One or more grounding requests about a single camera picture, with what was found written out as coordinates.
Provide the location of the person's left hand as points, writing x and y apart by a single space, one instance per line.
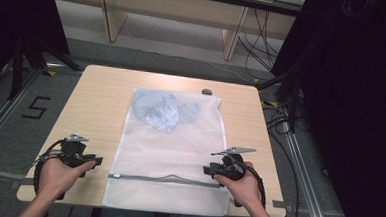
57 178

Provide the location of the person's right hand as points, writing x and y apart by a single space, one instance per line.
247 189

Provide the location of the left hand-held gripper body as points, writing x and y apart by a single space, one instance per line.
73 152

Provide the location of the white mesh laundry bag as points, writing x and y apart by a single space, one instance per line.
172 154

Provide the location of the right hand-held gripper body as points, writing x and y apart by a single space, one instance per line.
229 167

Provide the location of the pale blue printed garment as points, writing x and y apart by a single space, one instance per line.
160 112

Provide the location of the light wooden desk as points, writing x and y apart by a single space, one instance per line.
172 10

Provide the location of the black tripod stand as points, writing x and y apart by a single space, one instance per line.
18 66
292 93

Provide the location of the black curtain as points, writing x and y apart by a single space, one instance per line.
355 97
15 15

